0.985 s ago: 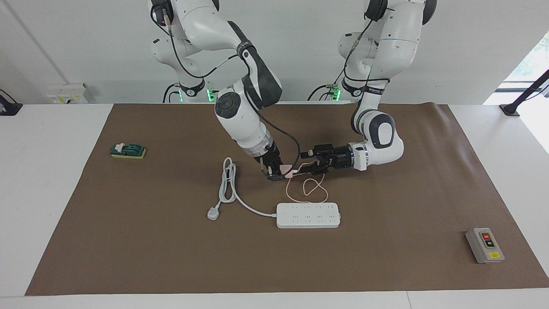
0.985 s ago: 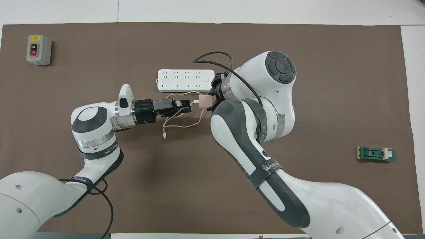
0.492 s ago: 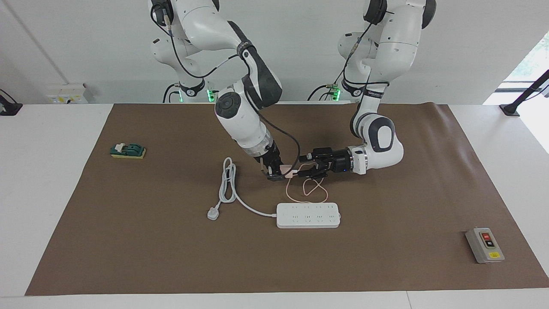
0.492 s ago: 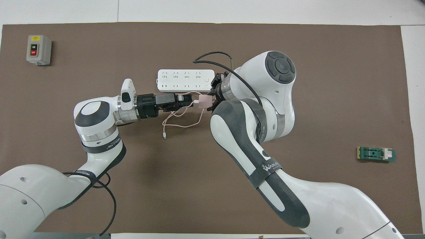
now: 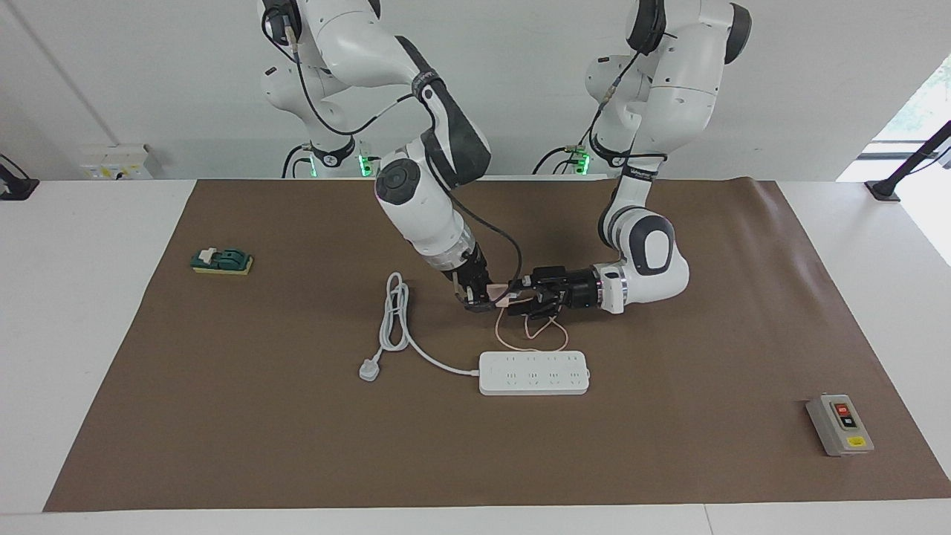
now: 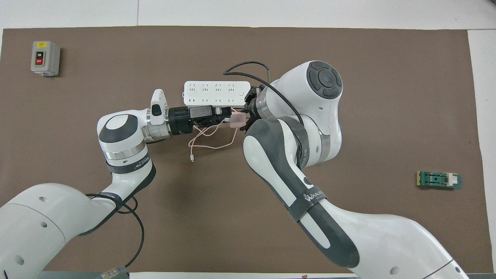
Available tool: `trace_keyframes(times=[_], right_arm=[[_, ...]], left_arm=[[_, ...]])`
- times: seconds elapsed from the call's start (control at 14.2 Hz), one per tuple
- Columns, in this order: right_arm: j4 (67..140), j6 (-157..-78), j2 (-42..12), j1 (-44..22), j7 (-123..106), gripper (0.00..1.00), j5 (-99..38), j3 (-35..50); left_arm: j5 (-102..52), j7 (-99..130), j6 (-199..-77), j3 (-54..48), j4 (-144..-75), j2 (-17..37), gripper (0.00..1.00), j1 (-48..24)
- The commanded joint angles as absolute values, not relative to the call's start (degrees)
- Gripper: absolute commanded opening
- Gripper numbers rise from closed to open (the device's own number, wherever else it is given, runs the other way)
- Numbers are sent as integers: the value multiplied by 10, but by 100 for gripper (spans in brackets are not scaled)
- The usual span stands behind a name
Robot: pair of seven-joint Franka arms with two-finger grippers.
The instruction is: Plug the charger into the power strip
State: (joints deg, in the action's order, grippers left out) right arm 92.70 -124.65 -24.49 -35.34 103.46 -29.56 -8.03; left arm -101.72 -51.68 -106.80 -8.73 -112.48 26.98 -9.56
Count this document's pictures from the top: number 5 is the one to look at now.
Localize black table clamp mount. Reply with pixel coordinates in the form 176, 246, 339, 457
0, 155, 39, 201
866, 121, 951, 203

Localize brown table mat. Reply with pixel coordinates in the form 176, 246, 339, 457
43, 177, 951, 512

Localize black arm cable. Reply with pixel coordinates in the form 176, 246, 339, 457
264, 7, 525, 289
587, 30, 669, 161

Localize white wall socket box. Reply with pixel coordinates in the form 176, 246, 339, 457
80, 145, 155, 181

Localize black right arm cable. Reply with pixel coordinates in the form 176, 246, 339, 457
264, 7, 525, 289

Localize black base cable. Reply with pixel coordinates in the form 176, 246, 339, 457
532, 143, 589, 175
282, 145, 314, 179

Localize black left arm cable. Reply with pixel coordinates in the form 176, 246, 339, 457
587, 30, 669, 161

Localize pink charging cable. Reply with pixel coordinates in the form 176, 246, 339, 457
494, 297, 569, 354

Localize white power strip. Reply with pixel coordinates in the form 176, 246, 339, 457
478, 351, 591, 396

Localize grey on-off switch box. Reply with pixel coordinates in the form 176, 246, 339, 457
806, 394, 875, 457

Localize white power cord with plug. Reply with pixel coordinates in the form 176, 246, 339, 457
359, 272, 482, 383

